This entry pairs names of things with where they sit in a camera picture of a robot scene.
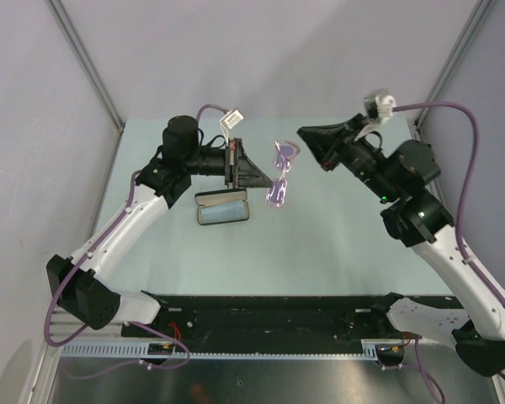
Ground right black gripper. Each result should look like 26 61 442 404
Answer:
297 114 400 203

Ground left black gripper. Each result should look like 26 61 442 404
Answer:
183 138 272 189

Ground pink frame purple sunglasses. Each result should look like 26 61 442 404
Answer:
265 141 300 209

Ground black glasses case beige lining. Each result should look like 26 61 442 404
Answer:
194 188 250 226

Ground light blue cleaning cloth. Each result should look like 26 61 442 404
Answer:
201 200 247 223

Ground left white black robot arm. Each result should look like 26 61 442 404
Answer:
46 109 272 337

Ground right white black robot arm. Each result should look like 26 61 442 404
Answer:
297 114 505 377

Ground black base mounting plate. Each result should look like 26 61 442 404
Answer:
120 294 476 355

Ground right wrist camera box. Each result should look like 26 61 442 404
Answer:
354 88 396 141

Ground grey slotted cable duct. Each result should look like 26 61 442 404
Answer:
58 338 409 363

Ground right aluminium frame post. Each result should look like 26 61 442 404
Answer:
416 0 496 130

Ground aluminium frame post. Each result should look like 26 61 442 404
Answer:
416 0 496 130
45 0 125 135

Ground aluminium extrusion rail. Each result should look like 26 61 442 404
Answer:
44 302 125 341

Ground left aluminium frame post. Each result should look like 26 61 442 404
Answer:
45 0 125 135

